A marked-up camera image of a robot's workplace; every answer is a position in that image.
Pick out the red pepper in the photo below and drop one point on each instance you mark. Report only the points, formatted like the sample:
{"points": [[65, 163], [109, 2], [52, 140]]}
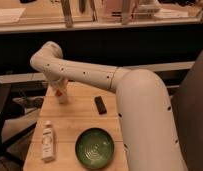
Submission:
{"points": [[58, 93]]}

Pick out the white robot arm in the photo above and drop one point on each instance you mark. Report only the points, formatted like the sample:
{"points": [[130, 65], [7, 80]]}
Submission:
{"points": [[143, 103]]}

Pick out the dark chair back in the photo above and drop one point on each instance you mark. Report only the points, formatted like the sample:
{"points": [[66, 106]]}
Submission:
{"points": [[187, 105]]}

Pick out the black side table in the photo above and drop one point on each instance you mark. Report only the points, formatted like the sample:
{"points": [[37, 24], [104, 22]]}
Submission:
{"points": [[0, 113]]}

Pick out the black rectangular remote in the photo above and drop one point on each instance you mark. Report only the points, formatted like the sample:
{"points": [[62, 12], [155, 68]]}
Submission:
{"points": [[100, 105]]}

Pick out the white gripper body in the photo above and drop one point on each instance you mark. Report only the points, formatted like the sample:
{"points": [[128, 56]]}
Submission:
{"points": [[56, 81]]}

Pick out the white plastic bottle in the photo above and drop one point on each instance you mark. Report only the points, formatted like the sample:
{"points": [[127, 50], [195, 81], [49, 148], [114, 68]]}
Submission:
{"points": [[48, 141]]}

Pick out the green ceramic bowl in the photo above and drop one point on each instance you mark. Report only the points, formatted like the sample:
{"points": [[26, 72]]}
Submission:
{"points": [[94, 148]]}

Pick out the white ceramic cup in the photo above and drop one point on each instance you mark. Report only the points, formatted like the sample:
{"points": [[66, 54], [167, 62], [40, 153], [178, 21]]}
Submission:
{"points": [[63, 98]]}

